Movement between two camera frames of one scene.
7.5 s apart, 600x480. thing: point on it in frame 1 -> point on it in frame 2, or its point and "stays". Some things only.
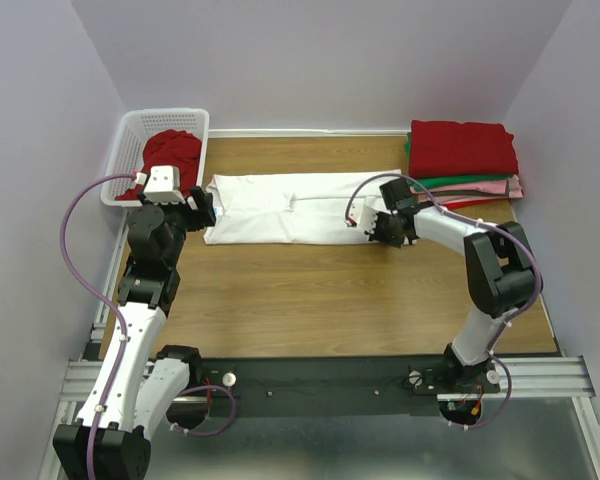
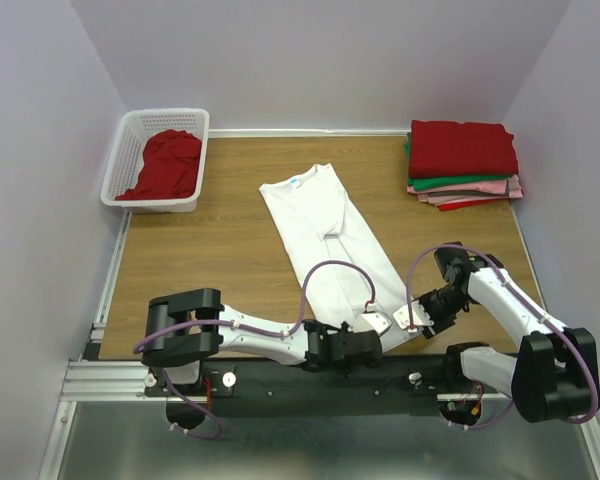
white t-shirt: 287,208 -> 341,266
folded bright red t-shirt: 456,204 stays
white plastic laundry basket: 129,152 stays
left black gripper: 204,215 -> 345,331
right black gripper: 376,237 -> 440,325
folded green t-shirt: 416,182 stays
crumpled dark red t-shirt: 168,148 stays
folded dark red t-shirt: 446,148 stays
